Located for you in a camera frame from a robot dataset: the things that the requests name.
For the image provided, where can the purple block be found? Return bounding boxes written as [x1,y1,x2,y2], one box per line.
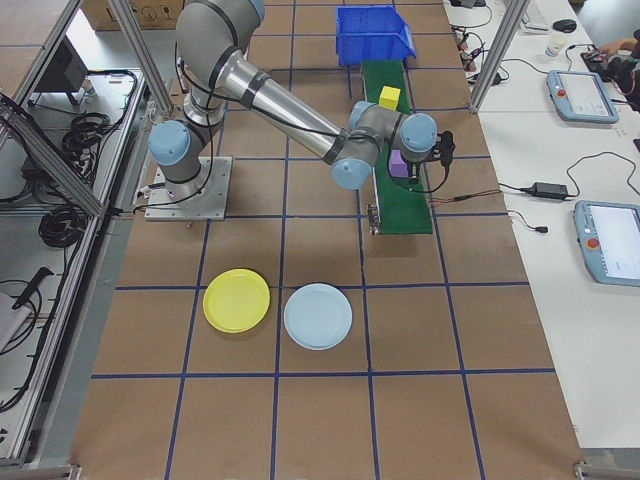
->
[388,149,409,180]

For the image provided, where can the yellow block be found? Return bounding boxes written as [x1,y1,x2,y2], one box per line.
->
[378,85,402,112]

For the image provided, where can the light blue plate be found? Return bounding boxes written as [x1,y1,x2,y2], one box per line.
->
[283,282,353,351]

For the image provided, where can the yellow plate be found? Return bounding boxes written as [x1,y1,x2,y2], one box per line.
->
[202,268,272,334]

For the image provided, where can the green conveyor belt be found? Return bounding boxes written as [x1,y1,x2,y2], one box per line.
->
[360,60,434,237]

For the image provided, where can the blue plastic bin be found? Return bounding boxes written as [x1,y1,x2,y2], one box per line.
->
[335,5,418,68]

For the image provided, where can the light blue teach pendant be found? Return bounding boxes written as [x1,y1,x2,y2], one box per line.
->
[573,200,640,288]
[545,69,620,123]

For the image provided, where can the white desk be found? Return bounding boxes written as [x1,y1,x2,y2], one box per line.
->
[442,0,640,451]

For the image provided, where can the white keyboard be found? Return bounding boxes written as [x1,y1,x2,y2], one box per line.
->
[521,0,550,30]

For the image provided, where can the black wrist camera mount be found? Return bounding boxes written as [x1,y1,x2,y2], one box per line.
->
[433,130,456,167]

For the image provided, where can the thin red conveyor wire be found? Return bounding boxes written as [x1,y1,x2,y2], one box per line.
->
[428,189,502,206]

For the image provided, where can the black cable with plug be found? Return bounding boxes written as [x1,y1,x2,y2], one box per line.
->
[507,209,549,235]

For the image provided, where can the aluminium profile post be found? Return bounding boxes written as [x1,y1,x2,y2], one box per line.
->
[467,0,532,114]

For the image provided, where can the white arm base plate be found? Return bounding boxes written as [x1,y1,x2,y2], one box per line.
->
[144,156,234,222]

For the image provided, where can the aluminium corner bracket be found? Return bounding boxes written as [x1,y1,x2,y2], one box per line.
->
[572,449,640,480]
[0,462,81,480]

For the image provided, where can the black cable coil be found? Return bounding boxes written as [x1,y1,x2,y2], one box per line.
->
[60,112,126,169]
[38,203,85,250]

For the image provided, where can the metal bar frame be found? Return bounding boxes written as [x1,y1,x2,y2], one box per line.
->
[0,0,174,469]

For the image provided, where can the black box in frame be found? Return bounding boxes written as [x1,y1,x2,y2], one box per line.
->
[30,37,90,107]

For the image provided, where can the black handle tool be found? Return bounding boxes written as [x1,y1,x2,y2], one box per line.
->
[10,267,54,309]

